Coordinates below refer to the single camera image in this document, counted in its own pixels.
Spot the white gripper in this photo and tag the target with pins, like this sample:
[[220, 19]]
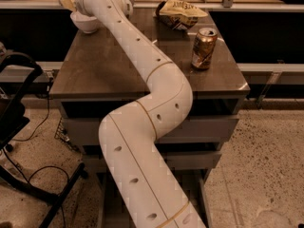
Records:
[[78, 0]]

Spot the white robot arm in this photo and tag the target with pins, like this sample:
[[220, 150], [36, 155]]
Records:
[[127, 135]]

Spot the white ceramic bowl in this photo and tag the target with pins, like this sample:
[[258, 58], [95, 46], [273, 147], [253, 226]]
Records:
[[87, 24]]

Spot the grey drawer cabinet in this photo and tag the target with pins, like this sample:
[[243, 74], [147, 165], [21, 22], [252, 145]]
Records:
[[97, 77]]

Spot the crumpled chip bag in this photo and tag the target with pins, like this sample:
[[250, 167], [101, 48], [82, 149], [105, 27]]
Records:
[[177, 14]]

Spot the top grey drawer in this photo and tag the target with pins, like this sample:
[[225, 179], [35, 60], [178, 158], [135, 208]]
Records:
[[201, 129]]

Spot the grey drawer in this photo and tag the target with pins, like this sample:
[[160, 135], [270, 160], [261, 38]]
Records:
[[176, 160], [201, 129]]

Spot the gold soda can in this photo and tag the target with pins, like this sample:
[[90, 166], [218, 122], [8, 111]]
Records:
[[204, 45]]

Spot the middle grey drawer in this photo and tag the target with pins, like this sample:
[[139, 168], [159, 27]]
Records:
[[176, 160]]

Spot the bottom open drawer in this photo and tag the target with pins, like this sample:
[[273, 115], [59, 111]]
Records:
[[114, 214]]

